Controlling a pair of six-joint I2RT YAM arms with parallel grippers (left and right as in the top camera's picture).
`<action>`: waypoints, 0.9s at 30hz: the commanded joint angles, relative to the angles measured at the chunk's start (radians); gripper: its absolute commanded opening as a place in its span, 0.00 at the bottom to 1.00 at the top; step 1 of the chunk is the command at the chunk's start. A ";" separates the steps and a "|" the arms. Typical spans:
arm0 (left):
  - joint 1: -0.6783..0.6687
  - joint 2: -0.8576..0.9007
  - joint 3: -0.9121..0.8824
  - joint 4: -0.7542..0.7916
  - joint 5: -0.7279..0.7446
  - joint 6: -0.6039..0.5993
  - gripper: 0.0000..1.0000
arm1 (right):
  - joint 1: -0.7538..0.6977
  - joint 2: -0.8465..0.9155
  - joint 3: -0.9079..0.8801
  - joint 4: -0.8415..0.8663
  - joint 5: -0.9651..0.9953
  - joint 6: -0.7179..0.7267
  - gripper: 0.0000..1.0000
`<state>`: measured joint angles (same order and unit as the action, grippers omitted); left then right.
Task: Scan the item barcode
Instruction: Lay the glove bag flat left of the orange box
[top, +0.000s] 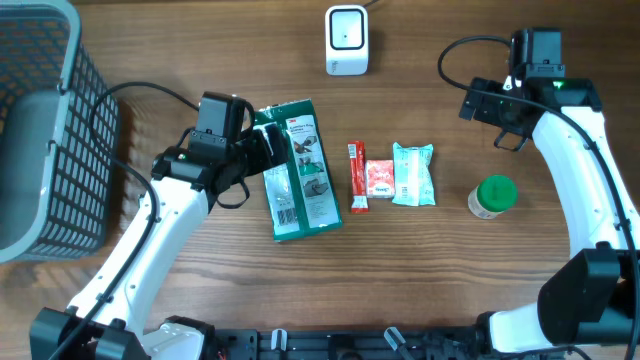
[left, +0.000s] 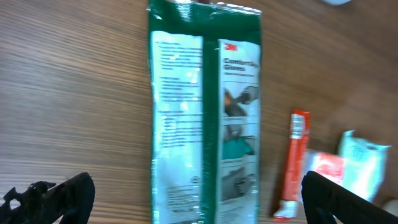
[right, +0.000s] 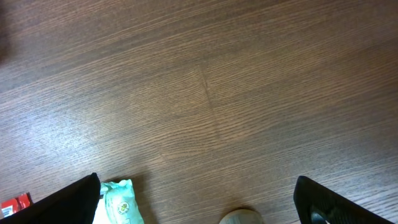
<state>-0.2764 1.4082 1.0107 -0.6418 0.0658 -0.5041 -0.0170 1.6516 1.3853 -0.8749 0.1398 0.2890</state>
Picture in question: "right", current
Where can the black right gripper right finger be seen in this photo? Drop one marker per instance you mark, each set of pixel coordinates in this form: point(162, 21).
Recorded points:
point(317, 204)

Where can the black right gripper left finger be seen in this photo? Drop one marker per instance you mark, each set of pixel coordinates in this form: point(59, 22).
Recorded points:
point(74, 204)

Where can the teal tissue pack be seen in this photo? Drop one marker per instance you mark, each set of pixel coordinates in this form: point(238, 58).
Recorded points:
point(117, 204)

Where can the orange small snack box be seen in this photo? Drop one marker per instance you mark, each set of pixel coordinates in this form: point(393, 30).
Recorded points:
point(14, 205)

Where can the green lid jar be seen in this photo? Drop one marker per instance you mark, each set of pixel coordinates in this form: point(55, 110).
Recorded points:
point(242, 216)

